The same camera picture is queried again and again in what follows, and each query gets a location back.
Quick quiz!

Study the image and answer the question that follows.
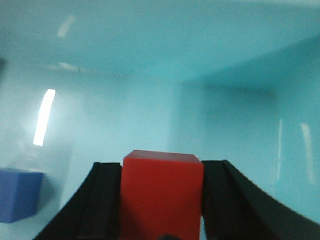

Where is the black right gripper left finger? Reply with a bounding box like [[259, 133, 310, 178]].
[[36, 162, 122, 240]]

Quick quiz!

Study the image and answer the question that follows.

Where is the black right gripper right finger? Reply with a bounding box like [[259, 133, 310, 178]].
[[202, 160, 320, 240]]

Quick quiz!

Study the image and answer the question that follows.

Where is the red cube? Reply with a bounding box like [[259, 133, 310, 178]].
[[120, 150, 204, 240]]

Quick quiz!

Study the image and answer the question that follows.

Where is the blue cube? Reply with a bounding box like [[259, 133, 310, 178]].
[[0, 168, 44, 224]]

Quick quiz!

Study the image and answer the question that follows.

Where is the light blue plastic tray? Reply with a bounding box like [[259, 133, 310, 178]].
[[0, 0, 320, 240]]

